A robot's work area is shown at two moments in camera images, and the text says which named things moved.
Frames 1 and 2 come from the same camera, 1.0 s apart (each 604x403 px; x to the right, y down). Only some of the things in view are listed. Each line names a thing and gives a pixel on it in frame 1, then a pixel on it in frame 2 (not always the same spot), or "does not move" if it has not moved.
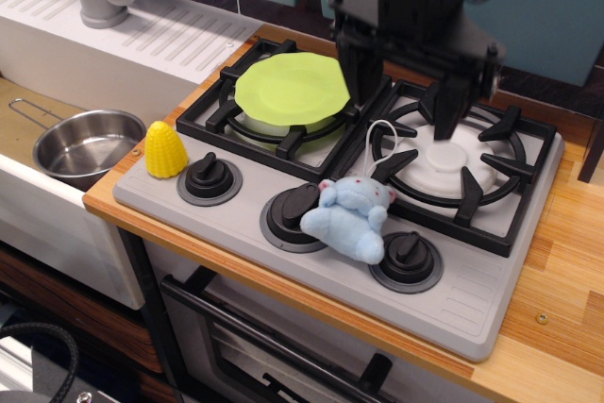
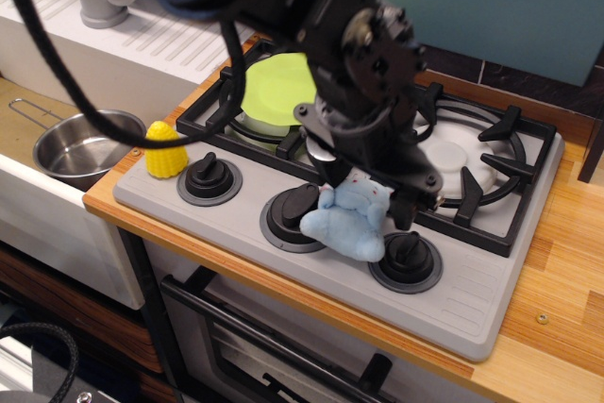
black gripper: [420, 14] -> [383, 142]
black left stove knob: [209, 182] does not move
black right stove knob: [411, 263] does not move
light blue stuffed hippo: [351, 214] does not move
